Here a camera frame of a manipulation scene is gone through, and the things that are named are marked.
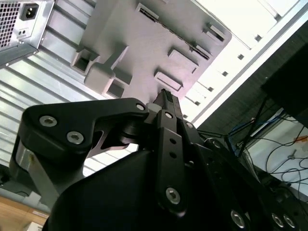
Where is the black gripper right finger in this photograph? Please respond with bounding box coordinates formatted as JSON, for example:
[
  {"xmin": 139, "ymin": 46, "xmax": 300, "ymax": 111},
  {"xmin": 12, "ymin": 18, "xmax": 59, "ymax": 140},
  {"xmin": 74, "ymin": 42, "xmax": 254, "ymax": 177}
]
[{"xmin": 168, "ymin": 92, "xmax": 299, "ymax": 229}]

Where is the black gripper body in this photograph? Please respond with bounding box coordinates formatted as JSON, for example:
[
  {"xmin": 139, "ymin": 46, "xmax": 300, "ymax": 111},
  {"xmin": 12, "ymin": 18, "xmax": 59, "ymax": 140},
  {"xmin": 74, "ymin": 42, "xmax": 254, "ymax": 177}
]
[{"xmin": 42, "ymin": 149, "xmax": 229, "ymax": 231}]

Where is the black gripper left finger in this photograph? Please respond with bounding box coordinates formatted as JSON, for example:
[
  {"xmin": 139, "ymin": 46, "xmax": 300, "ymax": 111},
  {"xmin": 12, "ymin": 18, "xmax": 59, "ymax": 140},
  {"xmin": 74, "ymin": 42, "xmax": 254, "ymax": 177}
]
[{"xmin": 9, "ymin": 89, "xmax": 189, "ymax": 217}]

